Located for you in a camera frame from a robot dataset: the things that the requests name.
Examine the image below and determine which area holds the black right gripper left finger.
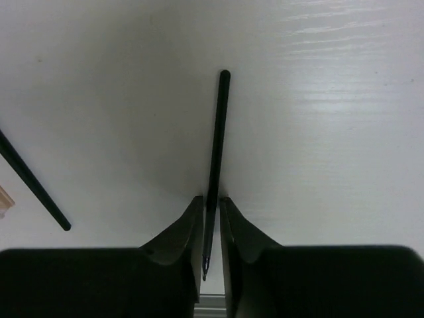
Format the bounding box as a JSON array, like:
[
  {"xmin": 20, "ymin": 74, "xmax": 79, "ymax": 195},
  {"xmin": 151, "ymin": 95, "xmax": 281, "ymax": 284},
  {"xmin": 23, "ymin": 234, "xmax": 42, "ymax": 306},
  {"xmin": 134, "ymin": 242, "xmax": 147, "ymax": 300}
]
[{"xmin": 1, "ymin": 196, "xmax": 203, "ymax": 317}]

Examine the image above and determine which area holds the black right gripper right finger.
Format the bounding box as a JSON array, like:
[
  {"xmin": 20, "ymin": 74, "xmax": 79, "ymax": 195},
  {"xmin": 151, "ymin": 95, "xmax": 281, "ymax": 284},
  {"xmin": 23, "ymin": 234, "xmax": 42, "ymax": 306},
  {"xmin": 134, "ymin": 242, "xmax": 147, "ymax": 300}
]
[{"xmin": 220, "ymin": 197, "xmax": 423, "ymax": 317}]

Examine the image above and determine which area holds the thin black pencil brush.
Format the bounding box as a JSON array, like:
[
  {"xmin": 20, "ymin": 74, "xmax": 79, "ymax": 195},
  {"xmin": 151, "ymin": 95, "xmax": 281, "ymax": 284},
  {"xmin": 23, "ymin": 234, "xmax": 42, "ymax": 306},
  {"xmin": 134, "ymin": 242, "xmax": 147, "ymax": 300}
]
[{"xmin": 202, "ymin": 70, "xmax": 231, "ymax": 281}]

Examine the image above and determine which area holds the thin black liner brush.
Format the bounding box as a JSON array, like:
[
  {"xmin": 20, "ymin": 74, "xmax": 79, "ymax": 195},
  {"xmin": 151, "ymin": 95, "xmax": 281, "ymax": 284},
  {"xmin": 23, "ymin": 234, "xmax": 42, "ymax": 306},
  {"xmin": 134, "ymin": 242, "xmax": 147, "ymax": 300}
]
[{"xmin": 1, "ymin": 132, "xmax": 72, "ymax": 231}]

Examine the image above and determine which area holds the aluminium frame rail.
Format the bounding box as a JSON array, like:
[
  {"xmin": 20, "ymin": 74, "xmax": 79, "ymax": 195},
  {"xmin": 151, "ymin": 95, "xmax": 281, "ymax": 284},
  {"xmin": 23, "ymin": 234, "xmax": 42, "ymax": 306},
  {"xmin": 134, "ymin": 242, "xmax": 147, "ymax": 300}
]
[{"xmin": 193, "ymin": 294, "xmax": 227, "ymax": 318}]

